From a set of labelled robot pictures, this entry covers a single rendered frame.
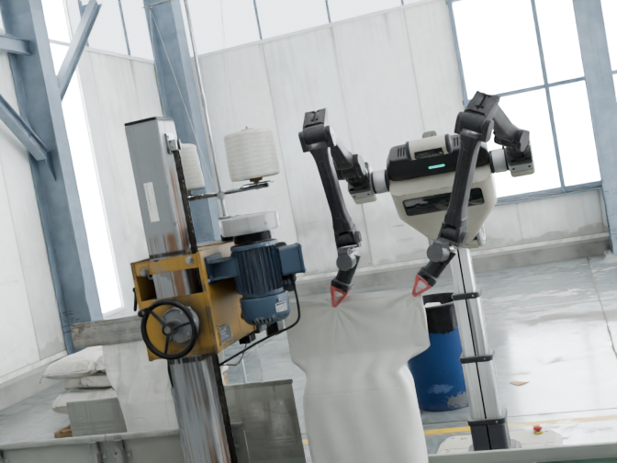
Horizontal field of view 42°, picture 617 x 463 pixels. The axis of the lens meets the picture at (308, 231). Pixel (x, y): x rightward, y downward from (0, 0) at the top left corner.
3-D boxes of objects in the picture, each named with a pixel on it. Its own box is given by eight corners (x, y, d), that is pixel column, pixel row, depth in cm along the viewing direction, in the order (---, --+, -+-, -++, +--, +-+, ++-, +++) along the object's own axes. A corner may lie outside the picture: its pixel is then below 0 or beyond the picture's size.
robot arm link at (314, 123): (326, 98, 262) (297, 105, 265) (328, 134, 256) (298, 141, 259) (364, 160, 300) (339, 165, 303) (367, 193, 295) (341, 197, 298)
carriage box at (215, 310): (258, 329, 274) (241, 239, 272) (219, 354, 241) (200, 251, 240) (193, 337, 281) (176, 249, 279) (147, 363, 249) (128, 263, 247)
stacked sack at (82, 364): (144, 353, 594) (140, 334, 593) (92, 378, 532) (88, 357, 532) (96, 359, 609) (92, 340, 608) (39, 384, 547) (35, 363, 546)
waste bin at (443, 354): (489, 386, 522) (473, 287, 518) (483, 411, 473) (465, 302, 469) (416, 392, 536) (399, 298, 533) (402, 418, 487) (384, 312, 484)
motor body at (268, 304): (297, 313, 256) (284, 236, 255) (283, 323, 241) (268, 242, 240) (253, 319, 260) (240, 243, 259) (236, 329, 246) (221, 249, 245)
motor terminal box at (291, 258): (304, 277, 257) (297, 241, 256) (309, 280, 248) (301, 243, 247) (279, 282, 256) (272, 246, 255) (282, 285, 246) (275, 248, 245)
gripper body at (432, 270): (417, 273, 263) (430, 255, 261) (422, 268, 273) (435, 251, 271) (432, 285, 262) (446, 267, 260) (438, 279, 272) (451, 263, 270)
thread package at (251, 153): (287, 175, 268) (278, 124, 267) (271, 177, 252) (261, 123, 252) (242, 184, 273) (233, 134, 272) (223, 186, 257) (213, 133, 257)
